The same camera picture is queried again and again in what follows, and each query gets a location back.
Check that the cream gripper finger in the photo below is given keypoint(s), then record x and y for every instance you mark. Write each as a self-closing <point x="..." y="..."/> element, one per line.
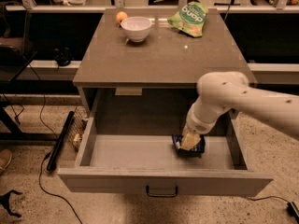
<point x="188" y="142"/>

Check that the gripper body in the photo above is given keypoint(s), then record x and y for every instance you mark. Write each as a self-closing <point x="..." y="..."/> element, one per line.
<point x="195" y="127"/>

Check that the dark blue rxbar wrapper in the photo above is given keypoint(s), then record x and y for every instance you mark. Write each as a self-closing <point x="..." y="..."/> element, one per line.
<point x="196" y="151"/>

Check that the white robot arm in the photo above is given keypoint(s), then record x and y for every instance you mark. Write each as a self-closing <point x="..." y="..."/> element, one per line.
<point x="221" y="91"/>

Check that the grey cabinet with counter top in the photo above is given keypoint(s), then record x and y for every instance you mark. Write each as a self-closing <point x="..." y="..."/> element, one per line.
<point x="167" y="58"/>

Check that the open grey top drawer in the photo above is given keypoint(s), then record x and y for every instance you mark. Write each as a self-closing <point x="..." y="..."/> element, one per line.
<point x="127" y="145"/>

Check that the green snack bag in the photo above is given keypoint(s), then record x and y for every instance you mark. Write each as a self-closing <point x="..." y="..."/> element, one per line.
<point x="190" y="19"/>

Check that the white ceramic bowl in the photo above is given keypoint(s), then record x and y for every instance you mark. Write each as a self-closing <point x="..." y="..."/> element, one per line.
<point x="136" y="28"/>

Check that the black power adapter right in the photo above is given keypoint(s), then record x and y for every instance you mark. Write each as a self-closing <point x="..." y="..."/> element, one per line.
<point x="293" y="211"/>

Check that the black bar on floor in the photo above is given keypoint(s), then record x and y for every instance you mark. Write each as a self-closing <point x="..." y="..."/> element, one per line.
<point x="51" y="166"/>

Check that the orange fruit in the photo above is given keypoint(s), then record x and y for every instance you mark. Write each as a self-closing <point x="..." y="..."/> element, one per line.
<point x="121" y="16"/>

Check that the black headphones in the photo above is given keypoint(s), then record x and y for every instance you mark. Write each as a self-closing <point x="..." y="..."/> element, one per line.
<point x="63" y="57"/>

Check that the dark side table left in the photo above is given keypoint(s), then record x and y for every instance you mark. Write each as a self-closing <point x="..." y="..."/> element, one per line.
<point x="8" y="73"/>

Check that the brown shoe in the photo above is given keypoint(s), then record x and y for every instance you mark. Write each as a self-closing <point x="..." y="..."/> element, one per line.
<point x="5" y="159"/>

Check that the black drawer handle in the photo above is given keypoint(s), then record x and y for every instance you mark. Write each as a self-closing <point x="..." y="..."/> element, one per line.
<point x="161" y="193"/>

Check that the wire basket with items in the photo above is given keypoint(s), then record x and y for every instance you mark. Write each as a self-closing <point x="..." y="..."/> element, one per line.
<point x="77" y="128"/>

